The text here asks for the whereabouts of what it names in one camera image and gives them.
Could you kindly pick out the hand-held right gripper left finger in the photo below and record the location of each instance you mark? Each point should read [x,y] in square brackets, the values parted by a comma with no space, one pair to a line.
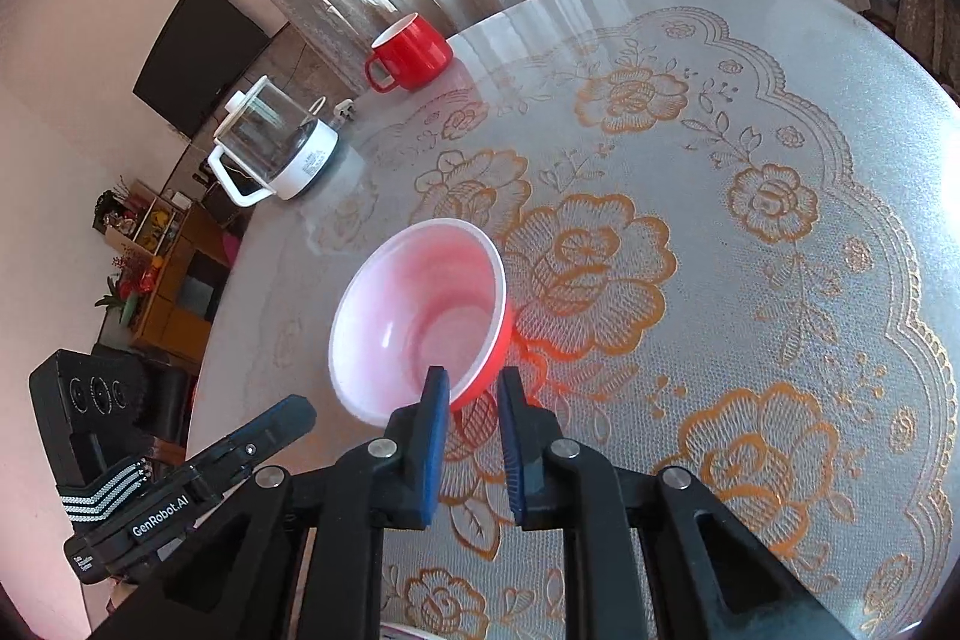
[435,452]

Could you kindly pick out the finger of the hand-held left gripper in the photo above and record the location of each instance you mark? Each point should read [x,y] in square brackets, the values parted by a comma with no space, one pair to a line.
[277,422]

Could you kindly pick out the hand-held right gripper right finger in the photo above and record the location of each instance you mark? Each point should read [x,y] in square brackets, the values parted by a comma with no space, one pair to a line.
[512,452]

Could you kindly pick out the red plastic bowl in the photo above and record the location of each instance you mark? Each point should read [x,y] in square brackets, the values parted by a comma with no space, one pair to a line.
[405,310]

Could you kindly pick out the potted plant with red flowers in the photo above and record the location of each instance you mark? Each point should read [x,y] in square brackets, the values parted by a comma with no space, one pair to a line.
[127,299]

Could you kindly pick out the wooden cabinet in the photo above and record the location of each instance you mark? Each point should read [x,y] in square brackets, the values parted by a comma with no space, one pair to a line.
[172,280]

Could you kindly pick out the white glass electric kettle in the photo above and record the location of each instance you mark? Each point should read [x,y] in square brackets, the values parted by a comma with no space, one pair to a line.
[285,153]

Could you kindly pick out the lace tablecloth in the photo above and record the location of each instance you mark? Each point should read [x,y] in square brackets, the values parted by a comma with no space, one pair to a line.
[712,235]

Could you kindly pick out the white power plug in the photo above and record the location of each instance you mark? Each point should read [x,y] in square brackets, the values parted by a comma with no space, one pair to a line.
[343,110]

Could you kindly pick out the black television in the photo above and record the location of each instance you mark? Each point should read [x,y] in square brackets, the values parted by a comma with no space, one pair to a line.
[199,55]

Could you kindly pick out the red mug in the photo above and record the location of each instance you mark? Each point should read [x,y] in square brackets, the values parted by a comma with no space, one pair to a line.
[412,51]

